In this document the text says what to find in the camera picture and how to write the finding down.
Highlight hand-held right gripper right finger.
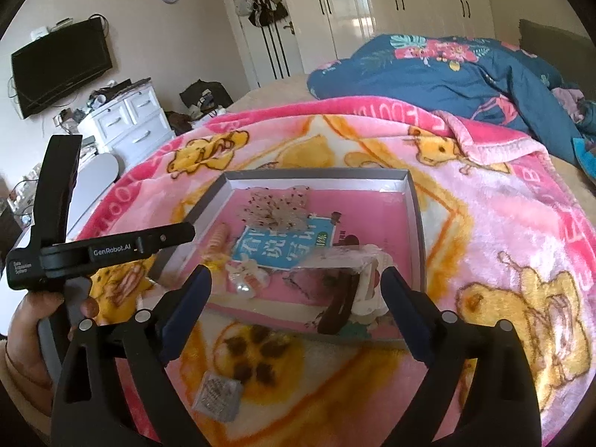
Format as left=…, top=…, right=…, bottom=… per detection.
left=379, top=265, right=543, bottom=447

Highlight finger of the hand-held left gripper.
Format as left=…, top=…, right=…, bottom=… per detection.
left=34, top=134, right=83, bottom=246
left=137, top=222, right=196, bottom=260

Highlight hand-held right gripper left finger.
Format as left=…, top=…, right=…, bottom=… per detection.
left=50, top=264, right=212, bottom=447

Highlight brown hair clip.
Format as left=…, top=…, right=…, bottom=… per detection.
left=318, top=274, right=360, bottom=336

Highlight grey shallow cardboard box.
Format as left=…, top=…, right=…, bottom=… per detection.
left=149, top=170, right=427, bottom=343

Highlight small clear plastic bag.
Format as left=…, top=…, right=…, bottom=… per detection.
left=289, top=242, right=373, bottom=299

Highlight person's left forearm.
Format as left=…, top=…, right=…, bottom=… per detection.
left=0, top=340, right=54, bottom=429

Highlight person's left hand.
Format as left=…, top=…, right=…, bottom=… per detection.
left=7, top=291, right=99, bottom=391

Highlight grey oval table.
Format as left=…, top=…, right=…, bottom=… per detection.
left=65, top=151, right=121, bottom=238

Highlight white drawer cabinet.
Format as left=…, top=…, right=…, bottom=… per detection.
left=77, top=81, right=177, bottom=161

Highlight silver square packet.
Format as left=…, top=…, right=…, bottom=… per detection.
left=192, top=371, right=244, bottom=424

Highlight pink book with blue label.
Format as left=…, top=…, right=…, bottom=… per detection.
left=205, top=188, right=413, bottom=322

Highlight pile of small household items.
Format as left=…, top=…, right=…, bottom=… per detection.
left=53, top=79, right=154, bottom=122

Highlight brown bag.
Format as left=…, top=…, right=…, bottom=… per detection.
left=165, top=111, right=194, bottom=135

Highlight pink bear print blanket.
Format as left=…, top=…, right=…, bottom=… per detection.
left=74, top=95, right=596, bottom=447

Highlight dark bag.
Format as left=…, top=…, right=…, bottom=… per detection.
left=179, top=80, right=234, bottom=111

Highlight white door with black stripes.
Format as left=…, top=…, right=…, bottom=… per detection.
left=219, top=0, right=308, bottom=89

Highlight blue floral quilt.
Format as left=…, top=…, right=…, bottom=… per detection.
left=306, top=34, right=587, bottom=168

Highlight hanging bags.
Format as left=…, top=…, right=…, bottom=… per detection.
left=235, top=0, right=289, bottom=29

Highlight purple cloth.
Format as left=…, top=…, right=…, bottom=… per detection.
left=553, top=83, right=596, bottom=131

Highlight cream wardrobe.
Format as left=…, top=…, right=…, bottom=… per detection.
left=312, top=0, right=497, bottom=63

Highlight grey padded headboard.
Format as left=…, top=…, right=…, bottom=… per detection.
left=518, top=19, right=596, bottom=70

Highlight black wall television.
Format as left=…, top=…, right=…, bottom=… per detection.
left=10, top=19, right=114, bottom=120

